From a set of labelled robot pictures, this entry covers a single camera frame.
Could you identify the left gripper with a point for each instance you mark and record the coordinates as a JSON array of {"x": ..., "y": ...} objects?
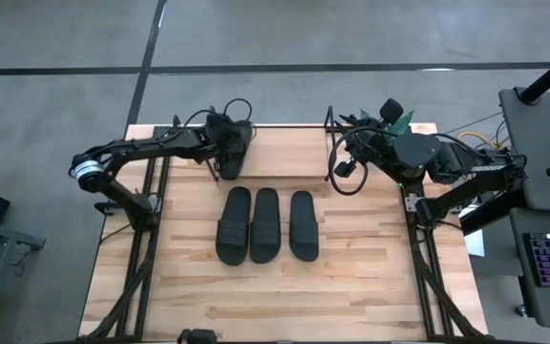
[{"x": 220, "y": 138}]

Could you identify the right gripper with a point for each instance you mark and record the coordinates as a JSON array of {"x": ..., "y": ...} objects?
[{"x": 373, "y": 145}]

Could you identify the black rubber slide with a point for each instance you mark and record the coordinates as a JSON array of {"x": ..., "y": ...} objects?
[
  {"x": 232, "y": 239},
  {"x": 303, "y": 224},
  {"x": 231, "y": 169},
  {"x": 265, "y": 224}
]

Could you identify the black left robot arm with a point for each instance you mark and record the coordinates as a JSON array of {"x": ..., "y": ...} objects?
[{"x": 132, "y": 145}]

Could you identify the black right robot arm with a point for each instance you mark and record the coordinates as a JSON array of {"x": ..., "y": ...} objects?
[{"x": 418, "y": 153}]

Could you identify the black metal wooden shelf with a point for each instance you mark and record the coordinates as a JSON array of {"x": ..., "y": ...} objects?
[{"x": 284, "y": 153}]

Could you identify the potted green snake plant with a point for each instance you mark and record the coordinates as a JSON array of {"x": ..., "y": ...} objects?
[{"x": 401, "y": 125}]

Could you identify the grey desk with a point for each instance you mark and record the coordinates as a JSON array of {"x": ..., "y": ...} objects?
[{"x": 533, "y": 143}]

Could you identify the white paper sheet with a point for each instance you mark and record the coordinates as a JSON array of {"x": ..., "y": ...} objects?
[{"x": 475, "y": 243}]

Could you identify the thick black pole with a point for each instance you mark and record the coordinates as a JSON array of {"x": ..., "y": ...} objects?
[{"x": 547, "y": 76}]

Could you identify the small black camera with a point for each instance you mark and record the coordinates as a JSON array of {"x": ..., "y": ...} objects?
[{"x": 197, "y": 337}]

